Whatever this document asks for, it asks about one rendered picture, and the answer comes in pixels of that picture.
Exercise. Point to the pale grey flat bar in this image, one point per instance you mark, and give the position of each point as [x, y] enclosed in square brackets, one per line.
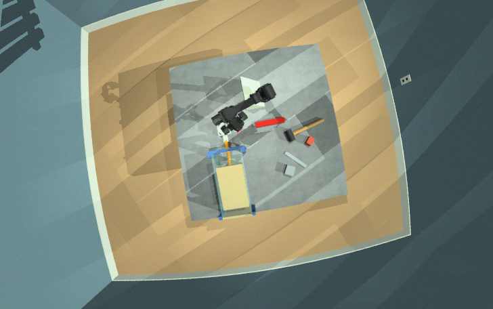
[295, 159]

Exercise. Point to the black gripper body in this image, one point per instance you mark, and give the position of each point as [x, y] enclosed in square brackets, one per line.
[225, 129]

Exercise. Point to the black-headed mallet with wooden handle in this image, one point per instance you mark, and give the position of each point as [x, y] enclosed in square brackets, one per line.
[291, 135]

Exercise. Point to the red flat bar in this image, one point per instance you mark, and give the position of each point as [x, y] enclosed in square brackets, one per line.
[270, 122]

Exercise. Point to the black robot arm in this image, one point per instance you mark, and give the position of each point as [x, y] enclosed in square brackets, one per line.
[264, 94]

